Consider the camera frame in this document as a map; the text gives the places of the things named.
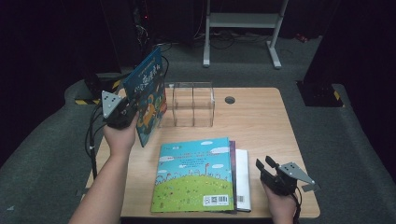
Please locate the light blue hardcover picture book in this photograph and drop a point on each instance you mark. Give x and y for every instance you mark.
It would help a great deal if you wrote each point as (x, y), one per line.
(193, 177)

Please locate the small red object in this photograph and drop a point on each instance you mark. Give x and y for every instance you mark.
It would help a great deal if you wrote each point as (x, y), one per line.
(301, 38)

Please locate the clear acrylic book rack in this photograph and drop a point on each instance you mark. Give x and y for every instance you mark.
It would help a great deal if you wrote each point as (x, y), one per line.
(193, 105)

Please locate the person's left hand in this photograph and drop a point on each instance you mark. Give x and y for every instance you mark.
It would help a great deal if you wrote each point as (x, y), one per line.
(120, 140)

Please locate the white metal stand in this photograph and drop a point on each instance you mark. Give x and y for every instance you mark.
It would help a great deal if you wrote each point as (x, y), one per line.
(243, 20)

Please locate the round table grommet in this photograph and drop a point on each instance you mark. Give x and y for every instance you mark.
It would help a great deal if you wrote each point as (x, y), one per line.
(229, 100)

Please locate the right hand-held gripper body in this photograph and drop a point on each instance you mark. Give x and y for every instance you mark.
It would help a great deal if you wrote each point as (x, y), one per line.
(285, 180)

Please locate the person's right hand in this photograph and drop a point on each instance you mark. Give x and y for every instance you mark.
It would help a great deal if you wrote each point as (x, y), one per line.
(281, 208)

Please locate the white paperback book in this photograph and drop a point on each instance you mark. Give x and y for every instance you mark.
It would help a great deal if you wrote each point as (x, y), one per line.
(243, 177)

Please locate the black yellow striped base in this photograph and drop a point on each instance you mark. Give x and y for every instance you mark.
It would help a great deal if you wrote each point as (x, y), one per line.
(96, 90)
(320, 95)

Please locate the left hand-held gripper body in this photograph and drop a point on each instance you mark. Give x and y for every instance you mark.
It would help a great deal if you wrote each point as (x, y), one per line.
(116, 116)

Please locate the dark equipment rack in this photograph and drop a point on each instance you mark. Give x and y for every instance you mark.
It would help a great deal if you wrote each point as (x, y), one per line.
(141, 31)

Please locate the grey tape piece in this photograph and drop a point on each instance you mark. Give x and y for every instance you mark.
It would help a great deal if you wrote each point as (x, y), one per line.
(81, 192)
(311, 188)
(11, 208)

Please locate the dark blue monster picture book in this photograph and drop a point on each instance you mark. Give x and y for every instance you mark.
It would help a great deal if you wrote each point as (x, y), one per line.
(149, 93)

